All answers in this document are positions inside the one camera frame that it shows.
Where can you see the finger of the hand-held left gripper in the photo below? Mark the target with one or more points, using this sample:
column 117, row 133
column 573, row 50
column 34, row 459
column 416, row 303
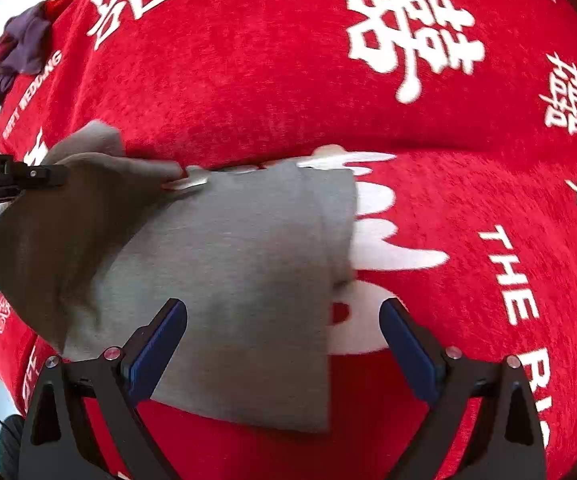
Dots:
column 41, row 176

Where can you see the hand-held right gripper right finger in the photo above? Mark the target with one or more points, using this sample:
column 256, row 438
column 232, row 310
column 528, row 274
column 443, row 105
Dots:
column 411, row 347

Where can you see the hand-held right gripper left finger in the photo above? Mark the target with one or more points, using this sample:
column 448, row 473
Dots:
column 156, row 347

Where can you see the grey knit sweater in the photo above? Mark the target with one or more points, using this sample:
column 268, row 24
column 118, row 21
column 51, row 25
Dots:
column 228, row 270

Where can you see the purple crumpled cloth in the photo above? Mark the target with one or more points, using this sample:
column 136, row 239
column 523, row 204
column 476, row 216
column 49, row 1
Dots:
column 23, row 45

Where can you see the red printed blanket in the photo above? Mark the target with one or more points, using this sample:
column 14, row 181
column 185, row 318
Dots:
column 288, row 70

